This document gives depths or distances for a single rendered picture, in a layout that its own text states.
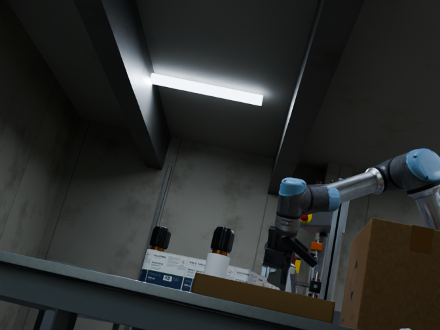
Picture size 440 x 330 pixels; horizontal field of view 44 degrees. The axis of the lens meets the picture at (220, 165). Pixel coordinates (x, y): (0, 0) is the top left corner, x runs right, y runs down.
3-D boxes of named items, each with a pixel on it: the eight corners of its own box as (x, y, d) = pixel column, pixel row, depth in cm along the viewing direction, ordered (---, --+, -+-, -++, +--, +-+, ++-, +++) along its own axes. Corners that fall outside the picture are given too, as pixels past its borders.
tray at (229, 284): (213, 308, 128) (217, 291, 130) (324, 332, 123) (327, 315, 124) (190, 293, 100) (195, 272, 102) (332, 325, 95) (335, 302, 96)
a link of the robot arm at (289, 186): (313, 184, 159) (288, 183, 156) (308, 219, 162) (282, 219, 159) (301, 177, 167) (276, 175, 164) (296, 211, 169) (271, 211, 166)
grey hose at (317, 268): (311, 281, 227) (319, 234, 234) (319, 283, 227) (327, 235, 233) (311, 281, 224) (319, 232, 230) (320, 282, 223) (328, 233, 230)
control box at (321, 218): (310, 232, 236) (317, 191, 242) (344, 234, 224) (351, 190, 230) (297, 226, 229) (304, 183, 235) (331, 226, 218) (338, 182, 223)
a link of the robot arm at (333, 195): (322, 190, 175) (292, 190, 172) (342, 184, 165) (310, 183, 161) (324, 215, 174) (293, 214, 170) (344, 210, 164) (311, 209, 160)
